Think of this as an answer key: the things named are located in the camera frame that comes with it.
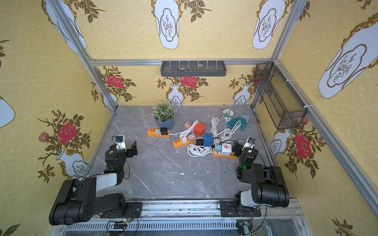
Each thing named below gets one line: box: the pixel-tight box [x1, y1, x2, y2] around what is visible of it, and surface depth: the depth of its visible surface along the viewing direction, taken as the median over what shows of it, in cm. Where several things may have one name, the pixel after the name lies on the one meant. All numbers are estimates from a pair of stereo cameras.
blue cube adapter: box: [203, 133, 214, 148], surface depth 94 cm
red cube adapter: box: [193, 122, 207, 137], surface depth 100 cm
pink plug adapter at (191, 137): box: [188, 133, 196, 142], surface depth 97 cm
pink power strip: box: [184, 121, 193, 130], surface depth 108 cm
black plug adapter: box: [160, 127, 168, 136], surface depth 101 cm
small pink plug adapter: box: [213, 138, 221, 145], surface depth 94 cm
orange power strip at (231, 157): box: [212, 147, 238, 160], surface depth 92 cm
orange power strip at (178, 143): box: [172, 136, 197, 149], surface depth 99 cm
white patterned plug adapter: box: [221, 143, 232, 156], surface depth 89 cm
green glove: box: [227, 116, 248, 131], surface depth 108 cm
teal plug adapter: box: [214, 144, 222, 152], surface depth 92 cm
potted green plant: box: [149, 100, 178, 129], surface depth 100 cm
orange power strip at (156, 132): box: [147, 127, 171, 139], surface depth 105 cm
